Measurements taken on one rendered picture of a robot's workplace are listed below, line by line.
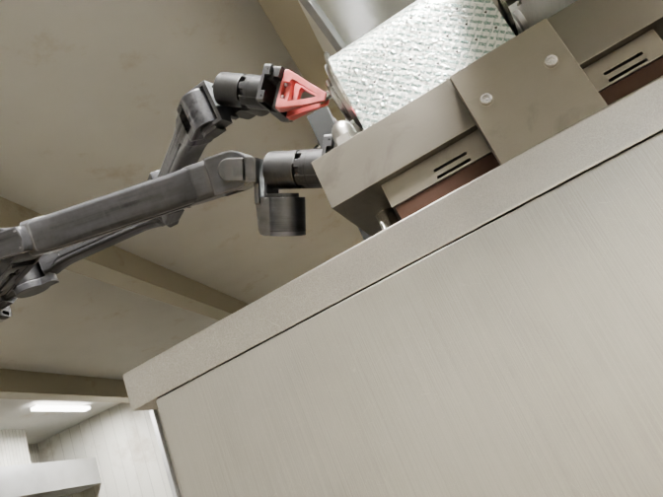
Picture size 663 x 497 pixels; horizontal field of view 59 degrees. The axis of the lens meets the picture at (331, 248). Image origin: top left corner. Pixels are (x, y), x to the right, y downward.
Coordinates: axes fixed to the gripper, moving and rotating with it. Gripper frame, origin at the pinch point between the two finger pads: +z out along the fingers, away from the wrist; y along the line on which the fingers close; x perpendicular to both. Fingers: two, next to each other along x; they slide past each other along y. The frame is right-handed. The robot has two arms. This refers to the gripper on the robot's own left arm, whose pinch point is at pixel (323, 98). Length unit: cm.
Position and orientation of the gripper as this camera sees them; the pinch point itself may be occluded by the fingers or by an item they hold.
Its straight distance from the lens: 98.0
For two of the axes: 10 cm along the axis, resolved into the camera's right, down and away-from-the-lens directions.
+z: 9.1, 1.8, -3.8
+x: 2.3, -9.7, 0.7
